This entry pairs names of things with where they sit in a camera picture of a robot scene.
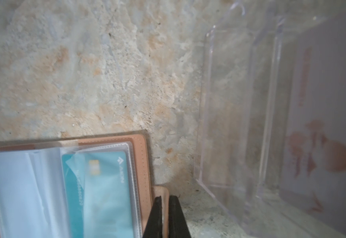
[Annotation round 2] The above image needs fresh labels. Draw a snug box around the clear acrylic card stand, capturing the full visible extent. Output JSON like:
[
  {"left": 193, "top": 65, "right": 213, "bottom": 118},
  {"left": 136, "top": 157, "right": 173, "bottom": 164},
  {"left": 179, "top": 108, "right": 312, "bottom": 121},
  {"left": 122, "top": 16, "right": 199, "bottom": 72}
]
[{"left": 194, "top": 1, "right": 346, "bottom": 238}]

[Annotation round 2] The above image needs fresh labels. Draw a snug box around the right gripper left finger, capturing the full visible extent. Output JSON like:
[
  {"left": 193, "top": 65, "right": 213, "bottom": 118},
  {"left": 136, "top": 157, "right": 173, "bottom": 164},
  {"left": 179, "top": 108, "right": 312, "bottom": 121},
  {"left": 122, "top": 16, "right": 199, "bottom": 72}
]
[{"left": 143, "top": 196, "right": 163, "bottom": 238}]

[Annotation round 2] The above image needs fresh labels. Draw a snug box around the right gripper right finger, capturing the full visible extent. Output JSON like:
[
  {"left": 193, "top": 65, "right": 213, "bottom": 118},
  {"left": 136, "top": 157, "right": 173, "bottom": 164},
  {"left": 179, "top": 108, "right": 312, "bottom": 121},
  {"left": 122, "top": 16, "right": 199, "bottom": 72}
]
[{"left": 169, "top": 195, "right": 191, "bottom": 238}]

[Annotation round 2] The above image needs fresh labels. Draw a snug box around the white floral VIP card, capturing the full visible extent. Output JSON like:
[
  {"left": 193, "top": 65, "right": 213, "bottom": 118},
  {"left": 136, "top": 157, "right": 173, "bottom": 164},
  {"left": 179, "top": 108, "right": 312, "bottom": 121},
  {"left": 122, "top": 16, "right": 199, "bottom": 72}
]
[{"left": 279, "top": 11, "right": 346, "bottom": 235}]

